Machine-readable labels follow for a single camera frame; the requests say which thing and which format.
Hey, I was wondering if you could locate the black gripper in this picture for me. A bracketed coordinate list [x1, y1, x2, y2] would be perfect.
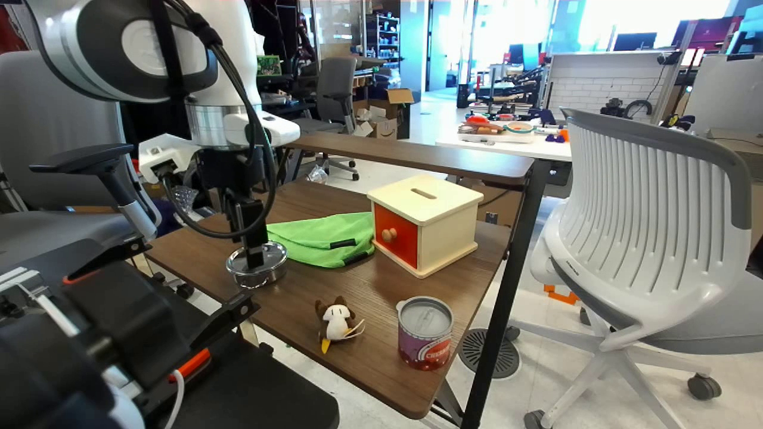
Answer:
[197, 146, 276, 272]

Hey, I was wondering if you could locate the silver pot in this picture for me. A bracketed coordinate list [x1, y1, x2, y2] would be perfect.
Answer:
[224, 243, 292, 292]

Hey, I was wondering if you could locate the green cloth bag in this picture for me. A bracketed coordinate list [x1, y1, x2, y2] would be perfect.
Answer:
[266, 210, 381, 272]

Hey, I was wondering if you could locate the small plush toy animal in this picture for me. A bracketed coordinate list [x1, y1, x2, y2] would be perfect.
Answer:
[312, 295, 371, 359]

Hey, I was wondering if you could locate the grey mesh office chair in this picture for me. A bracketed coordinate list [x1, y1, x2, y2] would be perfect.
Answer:
[304, 55, 363, 185]

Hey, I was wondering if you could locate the dark brown side table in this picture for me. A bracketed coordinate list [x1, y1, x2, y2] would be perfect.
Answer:
[272, 129, 554, 429]

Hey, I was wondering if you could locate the wooden box with red drawer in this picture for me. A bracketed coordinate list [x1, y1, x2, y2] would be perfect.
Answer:
[365, 175, 487, 280]

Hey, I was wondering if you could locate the purple labelled tin can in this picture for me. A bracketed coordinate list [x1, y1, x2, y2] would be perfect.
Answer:
[393, 293, 459, 374]

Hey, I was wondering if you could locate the round black floor base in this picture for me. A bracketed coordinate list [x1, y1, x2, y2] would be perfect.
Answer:
[459, 325, 524, 384]

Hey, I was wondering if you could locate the white cluttered work table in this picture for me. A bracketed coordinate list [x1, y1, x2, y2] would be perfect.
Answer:
[455, 111, 577, 167]

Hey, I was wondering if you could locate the white pegboard panel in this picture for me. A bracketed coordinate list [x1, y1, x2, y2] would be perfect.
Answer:
[546, 51, 687, 125]

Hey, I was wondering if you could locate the white office chair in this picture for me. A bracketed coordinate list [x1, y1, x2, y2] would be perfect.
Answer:
[520, 106, 763, 429]

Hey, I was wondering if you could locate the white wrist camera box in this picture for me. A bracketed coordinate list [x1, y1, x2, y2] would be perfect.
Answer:
[136, 132, 203, 187]

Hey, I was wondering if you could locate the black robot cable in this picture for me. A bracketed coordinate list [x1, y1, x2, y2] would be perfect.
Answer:
[152, 0, 281, 243]

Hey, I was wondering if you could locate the white cable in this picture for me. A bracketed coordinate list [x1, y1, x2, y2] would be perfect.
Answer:
[160, 368, 191, 429]

